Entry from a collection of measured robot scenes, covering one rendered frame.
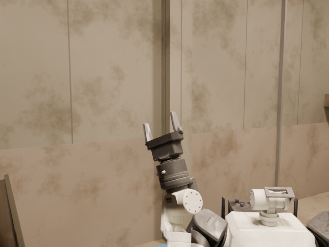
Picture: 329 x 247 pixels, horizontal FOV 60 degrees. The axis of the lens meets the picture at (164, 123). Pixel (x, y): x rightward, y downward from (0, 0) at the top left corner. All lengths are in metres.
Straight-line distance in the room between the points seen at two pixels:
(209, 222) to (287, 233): 0.24
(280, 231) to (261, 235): 0.06
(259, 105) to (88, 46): 2.60
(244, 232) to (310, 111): 4.55
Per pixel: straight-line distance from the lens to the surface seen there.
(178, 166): 0.81
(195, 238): 0.97
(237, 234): 0.99
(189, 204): 0.79
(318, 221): 1.12
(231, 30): 4.13
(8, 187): 1.38
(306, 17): 5.37
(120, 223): 3.52
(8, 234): 1.01
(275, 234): 1.01
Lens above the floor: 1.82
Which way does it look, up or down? 6 degrees down
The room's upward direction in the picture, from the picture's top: straight up
